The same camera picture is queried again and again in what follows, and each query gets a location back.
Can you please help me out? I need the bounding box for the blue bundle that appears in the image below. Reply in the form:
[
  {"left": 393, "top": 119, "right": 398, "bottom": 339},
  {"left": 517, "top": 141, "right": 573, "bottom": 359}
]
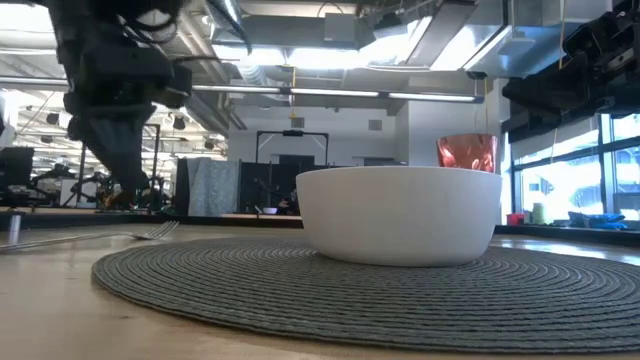
[{"left": 568, "top": 212, "right": 629, "bottom": 231}]

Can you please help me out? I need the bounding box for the dark monitor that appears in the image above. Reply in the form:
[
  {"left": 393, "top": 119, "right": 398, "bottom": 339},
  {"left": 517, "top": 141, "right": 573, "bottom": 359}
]
[{"left": 0, "top": 146, "right": 35, "bottom": 190}]

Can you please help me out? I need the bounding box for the silver ceiling duct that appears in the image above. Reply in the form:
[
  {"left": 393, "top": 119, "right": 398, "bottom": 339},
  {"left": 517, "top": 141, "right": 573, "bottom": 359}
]
[{"left": 359, "top": 0, "right": 614, "bottom": 79}]

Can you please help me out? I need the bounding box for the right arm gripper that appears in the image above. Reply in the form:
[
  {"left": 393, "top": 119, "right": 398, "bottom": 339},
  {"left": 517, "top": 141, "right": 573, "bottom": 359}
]
[{"left": 502, "top": 34, "right": 640, "bottom": 119}]

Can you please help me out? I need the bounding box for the grey fabric partition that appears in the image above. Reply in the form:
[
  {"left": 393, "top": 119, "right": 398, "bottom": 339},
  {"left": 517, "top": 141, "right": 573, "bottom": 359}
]
[{"left": 185, "top": 157, "right": 242, "bottom": 217}]

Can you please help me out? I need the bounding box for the orange faceted plastic cup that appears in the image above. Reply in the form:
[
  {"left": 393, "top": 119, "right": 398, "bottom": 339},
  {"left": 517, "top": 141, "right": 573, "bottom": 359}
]
[{"left": 436, "top": 133, "right": 500, "bottom": 174}]

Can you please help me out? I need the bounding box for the silver metal fork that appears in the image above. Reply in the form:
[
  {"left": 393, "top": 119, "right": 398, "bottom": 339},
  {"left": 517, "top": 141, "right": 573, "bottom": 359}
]
[{"left": 0, "top": 220, "right": 181, "bottom": 254}]

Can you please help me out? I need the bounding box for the black gantry stand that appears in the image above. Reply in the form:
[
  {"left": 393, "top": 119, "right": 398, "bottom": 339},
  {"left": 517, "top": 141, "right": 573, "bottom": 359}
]
[{"left": 255, "top": 129, "right": 330, "bottom": 166}]

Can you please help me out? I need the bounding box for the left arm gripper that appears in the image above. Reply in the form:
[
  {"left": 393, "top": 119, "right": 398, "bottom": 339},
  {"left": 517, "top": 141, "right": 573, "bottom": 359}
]
[{"left": 62, "top": 44, "right": 194, "bottom": 192}]

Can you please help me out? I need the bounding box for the long ceiling light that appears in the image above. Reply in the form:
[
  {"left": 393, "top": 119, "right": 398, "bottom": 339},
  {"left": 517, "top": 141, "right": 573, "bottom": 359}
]
[{"left": 192, "top": 84, "right": 484, "bottom": 104}]

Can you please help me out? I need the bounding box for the round grey woven placemat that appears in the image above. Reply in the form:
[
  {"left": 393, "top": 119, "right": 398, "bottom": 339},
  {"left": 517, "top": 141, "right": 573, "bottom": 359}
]
[{"left": 91, "top": 235, "right": 640, "bottom": 355}]

